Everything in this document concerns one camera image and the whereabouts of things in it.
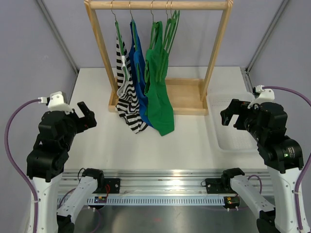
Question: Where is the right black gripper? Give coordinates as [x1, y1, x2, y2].
[221, 98, 265, 142]

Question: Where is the black white striped tank top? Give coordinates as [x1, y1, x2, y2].
[115, 42, 148, 134]

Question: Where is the blue tank top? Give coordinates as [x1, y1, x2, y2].
[129, 31, 153, 127]

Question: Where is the green hanger of striped top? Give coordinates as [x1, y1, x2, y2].
[110, 0, 129, 81]

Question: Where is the green tank top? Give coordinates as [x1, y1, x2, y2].
[144, 21, 174, 136]

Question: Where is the green hanger of blue top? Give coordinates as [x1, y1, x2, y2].
[129, 1, 139, 83]

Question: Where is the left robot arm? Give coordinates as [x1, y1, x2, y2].
[27, 101, 105, 233]

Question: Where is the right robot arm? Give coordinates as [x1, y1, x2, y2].
[220, 99, 311, 233]

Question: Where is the empty green hanger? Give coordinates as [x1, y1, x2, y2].
[157, 13, 173, 82]
[161, 10, 180, 81]

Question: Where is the white plastic basket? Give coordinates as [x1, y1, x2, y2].
[206, 91, 259, 153]

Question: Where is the wooden clothes rack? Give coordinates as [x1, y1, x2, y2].
[84, 0, 233, 123]

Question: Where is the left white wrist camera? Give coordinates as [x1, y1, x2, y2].
[38, 91, 73, 115]

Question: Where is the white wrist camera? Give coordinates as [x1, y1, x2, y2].
[247, 85, 275, 109]
[38, 91, 73, 115]

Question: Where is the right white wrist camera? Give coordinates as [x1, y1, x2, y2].
[247, 85, 275, 109]

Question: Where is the aluminium mounting rail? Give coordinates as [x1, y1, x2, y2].
[59, 169, 273, 197]

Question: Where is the white slotted cable duct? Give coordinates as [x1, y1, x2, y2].
[86, 196, 225, 206]

